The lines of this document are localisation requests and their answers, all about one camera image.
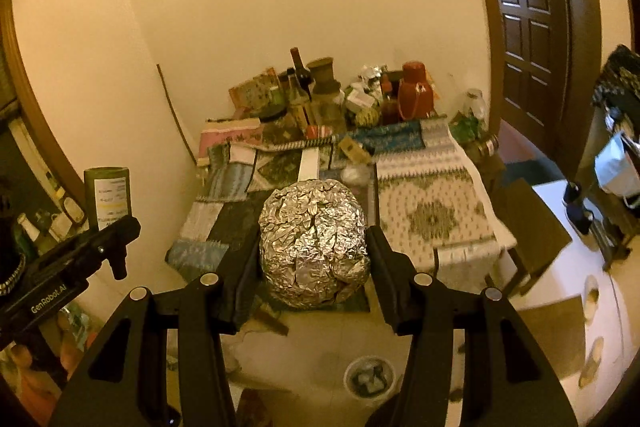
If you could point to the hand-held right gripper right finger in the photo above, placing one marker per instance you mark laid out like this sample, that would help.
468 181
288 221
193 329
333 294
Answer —
387 282

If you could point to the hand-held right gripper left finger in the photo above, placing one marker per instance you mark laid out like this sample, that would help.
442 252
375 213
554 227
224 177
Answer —
240 292

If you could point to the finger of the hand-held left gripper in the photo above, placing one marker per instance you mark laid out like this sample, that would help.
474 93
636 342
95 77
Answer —
117 237

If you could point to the green cylindrical can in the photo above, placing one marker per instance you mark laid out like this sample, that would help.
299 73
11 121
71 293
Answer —
107 192

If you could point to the aluminium foil ball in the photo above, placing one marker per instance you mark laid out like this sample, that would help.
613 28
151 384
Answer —
312 247

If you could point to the small round waste bin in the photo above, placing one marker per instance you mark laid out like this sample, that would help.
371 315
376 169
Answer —
350 377

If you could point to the row of windowsill bottles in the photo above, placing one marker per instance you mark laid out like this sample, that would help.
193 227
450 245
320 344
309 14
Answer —
55 222

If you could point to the orange cloth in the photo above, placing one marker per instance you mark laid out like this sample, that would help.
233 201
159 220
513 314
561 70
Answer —
35 377

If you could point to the table with patchwork cloth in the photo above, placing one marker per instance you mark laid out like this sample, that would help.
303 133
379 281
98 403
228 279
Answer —
435 207

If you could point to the clear plastic cup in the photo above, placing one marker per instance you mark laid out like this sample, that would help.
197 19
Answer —
354 174

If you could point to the thin wooden stick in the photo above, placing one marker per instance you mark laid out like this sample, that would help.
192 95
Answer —
172 107

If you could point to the white paper strip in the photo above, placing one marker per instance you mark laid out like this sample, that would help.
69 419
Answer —
310 163

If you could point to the pink folded cloth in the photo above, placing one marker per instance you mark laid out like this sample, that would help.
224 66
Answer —
230 137

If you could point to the dark wooden stool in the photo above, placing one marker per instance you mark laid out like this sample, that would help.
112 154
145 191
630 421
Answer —
530 222

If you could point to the dark lidded jar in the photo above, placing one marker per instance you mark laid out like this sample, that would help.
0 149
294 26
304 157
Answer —
485 146

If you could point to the white side table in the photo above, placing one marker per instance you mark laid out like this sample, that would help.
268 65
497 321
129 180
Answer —
555 267

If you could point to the green leafy bundle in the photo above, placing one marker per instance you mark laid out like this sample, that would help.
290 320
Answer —
465 127

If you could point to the cluster of jars and containers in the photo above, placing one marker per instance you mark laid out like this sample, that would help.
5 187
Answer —
330 112

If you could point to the red thermos flask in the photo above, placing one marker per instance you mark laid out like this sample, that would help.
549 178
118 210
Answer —
415 94

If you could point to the clear glass jar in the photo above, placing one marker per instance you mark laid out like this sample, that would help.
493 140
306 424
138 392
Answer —
475 104

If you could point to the floral patterned box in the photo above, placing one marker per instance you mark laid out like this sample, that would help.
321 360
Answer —
255 89

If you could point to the beige slipper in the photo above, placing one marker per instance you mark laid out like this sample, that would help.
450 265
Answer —
592 362
591 297

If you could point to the crumpled foil wrapper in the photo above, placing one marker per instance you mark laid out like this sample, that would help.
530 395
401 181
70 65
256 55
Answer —
372 76

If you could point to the brown ceramic vase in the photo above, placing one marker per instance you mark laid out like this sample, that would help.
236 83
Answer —
323 79

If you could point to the dark wine bottle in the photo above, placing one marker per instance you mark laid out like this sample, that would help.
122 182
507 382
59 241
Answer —
300 74

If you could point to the white plastic bag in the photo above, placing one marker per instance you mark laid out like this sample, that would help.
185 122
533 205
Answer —
615 167

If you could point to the brown panelled door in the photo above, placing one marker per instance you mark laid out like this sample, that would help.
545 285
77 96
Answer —
525 32

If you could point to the brown window frame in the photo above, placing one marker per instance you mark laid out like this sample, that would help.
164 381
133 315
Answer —
30 97

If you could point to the brown door frame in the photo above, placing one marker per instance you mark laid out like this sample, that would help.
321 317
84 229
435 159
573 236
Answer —
585 57

